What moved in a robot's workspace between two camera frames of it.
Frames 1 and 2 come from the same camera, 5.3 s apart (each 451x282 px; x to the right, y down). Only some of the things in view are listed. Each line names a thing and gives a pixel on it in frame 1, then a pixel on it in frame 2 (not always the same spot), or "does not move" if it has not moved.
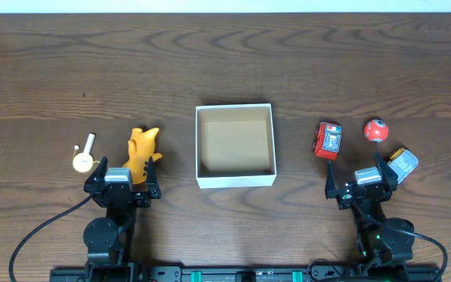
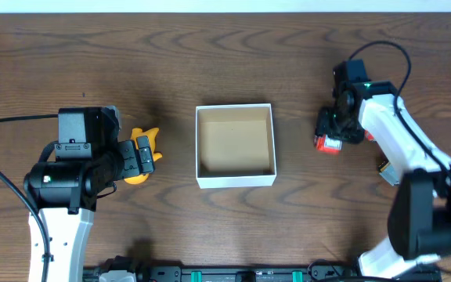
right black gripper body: x=344 y=198 -> x=333 y=123
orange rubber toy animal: x=142 y=148 does not move
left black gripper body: x=120 y=195 -> x=132 y=159
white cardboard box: x=235 y=146 does not move
